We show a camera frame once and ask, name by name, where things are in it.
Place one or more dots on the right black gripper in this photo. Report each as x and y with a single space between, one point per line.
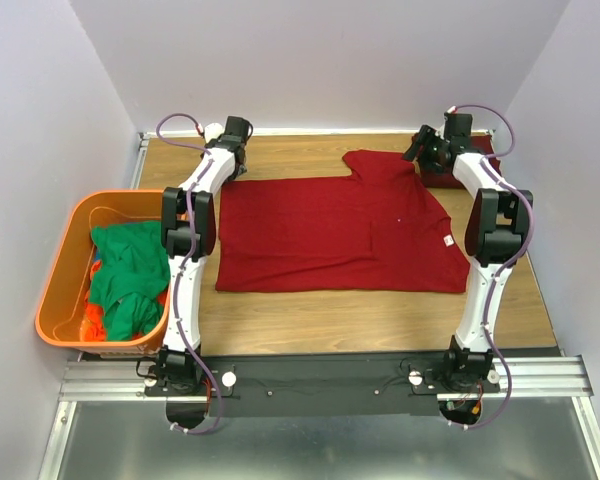
423 138

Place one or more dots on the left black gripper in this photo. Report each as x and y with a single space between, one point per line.
236 174

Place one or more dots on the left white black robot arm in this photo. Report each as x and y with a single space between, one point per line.
188 235

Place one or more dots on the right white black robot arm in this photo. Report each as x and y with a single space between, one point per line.
498 233

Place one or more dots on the folded dark red t shirt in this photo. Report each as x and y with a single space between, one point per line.
445 180

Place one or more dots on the green t shirt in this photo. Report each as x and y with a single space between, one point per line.
133 275

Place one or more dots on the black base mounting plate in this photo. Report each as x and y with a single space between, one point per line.
315 385

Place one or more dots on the orange t shirt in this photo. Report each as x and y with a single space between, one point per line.
92 328

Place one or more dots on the orange plastic basket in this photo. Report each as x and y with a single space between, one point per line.
61 314

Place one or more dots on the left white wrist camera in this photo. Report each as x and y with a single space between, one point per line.
210 132

